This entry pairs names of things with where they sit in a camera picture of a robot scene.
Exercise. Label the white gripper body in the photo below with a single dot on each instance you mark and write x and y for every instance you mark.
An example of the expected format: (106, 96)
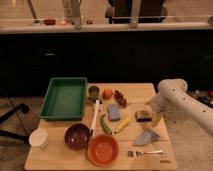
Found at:
(159, 103)

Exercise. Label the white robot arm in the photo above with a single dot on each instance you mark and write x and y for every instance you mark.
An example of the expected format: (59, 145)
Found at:
(173, 91)

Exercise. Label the blue sponge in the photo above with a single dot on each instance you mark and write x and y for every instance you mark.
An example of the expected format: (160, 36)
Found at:
(113, 112)

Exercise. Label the brown pine cone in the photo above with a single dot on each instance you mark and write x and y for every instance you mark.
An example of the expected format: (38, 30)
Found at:
(120, 99)

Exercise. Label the red dish on counter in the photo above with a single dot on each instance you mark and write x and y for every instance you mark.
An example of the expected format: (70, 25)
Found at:
(49, 21)

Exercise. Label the white paper cup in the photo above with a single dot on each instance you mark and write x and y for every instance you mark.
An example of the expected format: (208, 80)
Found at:
(39, 138)

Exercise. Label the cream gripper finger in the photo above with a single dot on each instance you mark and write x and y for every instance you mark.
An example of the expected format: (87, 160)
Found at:
(156, 117)
(148, 103)

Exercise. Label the blue grey cloth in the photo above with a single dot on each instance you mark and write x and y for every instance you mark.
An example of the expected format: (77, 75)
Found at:
(146, 137)

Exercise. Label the dark monitor on counter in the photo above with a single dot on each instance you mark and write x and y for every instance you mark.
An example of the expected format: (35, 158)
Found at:
(131, 11)

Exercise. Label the orange fruit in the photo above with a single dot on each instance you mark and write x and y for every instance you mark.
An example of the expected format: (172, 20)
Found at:
(107, 93)

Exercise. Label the silver fork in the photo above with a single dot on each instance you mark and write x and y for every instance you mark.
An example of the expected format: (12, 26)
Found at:
(135, 153)

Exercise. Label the brown black board eraser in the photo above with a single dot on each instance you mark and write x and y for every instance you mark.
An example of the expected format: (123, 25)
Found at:
(143, 116)

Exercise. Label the black chair base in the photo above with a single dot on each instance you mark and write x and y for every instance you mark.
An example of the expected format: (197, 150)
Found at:
(8, 125)

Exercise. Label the orange bowl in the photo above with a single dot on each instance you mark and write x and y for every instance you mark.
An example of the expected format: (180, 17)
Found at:
(102, 150)

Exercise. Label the purple bowl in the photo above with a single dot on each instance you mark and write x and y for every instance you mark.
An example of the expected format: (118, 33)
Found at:
(77, 136)

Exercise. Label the green plastic tray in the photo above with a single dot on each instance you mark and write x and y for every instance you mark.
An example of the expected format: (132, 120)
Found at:
(64, 99)

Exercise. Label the yellow banana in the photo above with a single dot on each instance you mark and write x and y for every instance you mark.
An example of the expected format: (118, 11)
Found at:
(124, 123)

